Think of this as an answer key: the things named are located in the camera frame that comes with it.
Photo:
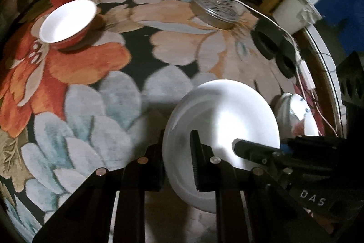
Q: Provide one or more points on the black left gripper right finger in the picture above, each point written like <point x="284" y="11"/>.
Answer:
<point x="212" y="174"/>

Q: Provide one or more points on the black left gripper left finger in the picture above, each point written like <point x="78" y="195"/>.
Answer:
<point x="145" y="174"/>

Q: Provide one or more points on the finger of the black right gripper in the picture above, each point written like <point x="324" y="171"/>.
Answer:
<point x="254" y="154"/>

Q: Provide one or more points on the white plate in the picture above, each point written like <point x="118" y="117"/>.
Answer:
<point x="223" y="111"/>

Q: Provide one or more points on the patterned white bowl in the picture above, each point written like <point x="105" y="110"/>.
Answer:
<point x="294" y="117"/>

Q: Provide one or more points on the white power strip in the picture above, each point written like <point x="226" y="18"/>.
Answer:
<point x="304" y="71"/>

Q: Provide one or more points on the black slipper right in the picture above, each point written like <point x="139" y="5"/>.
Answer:
<point x="286" y="59"/>

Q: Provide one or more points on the black slipper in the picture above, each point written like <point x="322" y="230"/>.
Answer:
<point x="267" y="38"/>
<point x="286" y="59"/>

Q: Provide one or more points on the black slipper left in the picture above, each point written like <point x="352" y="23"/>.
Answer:
<point x="267" y="38"/>

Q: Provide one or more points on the white bucket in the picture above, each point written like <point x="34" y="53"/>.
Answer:
<point x="293" y="15"/>

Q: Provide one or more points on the round perforated metal tin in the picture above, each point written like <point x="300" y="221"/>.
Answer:
<point x="217" y="13"/>

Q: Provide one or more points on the red and white bowl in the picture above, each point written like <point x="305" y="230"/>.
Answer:
<point x="68" y="24"/>

